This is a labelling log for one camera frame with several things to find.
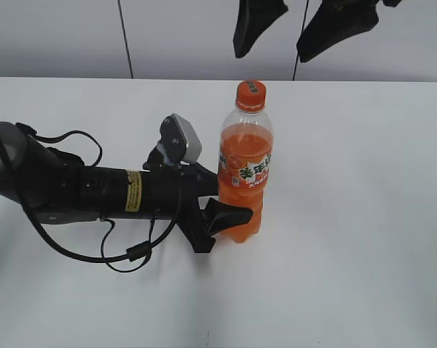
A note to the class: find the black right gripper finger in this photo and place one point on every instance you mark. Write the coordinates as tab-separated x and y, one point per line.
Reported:
254	18
334	22

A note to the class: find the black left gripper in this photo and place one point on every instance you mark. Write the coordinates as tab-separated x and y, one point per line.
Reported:
172	191

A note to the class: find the orange soda plastic bottle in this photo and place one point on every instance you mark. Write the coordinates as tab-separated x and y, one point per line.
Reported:
246	141

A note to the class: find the orange bottle cap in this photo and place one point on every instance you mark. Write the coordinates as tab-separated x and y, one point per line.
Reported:
251	96

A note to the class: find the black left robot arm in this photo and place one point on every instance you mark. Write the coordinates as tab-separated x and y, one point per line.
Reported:
58	188

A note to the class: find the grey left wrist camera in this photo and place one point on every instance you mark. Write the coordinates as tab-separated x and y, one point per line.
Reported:
179	140

